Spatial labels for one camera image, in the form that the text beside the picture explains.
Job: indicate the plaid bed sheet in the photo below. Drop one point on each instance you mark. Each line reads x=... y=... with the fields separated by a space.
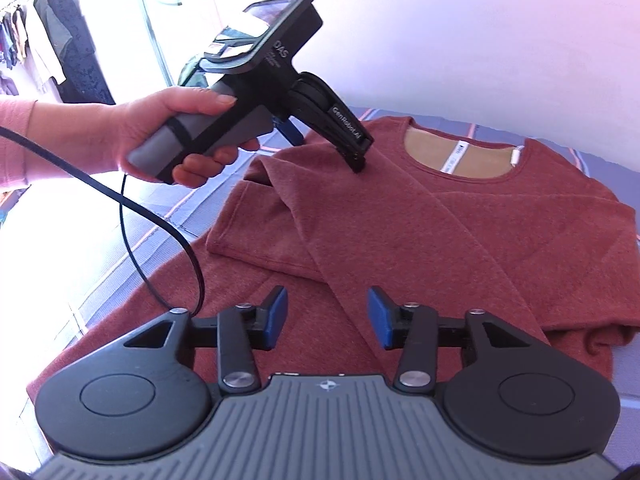
x=215 y=190

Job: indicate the person's left hand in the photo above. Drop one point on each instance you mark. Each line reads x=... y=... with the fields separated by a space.
x=135 y=125

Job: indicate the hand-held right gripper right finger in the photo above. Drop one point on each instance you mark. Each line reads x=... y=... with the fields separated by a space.
x=381 y=317

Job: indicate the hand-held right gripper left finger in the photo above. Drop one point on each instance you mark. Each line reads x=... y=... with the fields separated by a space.
x=275 y=317

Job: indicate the window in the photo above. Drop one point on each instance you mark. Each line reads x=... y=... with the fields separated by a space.
x=150 y=20

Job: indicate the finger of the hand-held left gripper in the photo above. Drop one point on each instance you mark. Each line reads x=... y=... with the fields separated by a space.
x=289 y=132
x=357 y=160

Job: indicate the person's left forearm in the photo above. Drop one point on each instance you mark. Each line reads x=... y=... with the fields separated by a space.
x=20 y=145

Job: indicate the rust red sweater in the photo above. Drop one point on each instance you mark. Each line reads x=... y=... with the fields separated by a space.
x=450 y=260

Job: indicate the row of hanging clothes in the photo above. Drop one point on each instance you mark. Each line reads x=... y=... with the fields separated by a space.
x=75 y=45

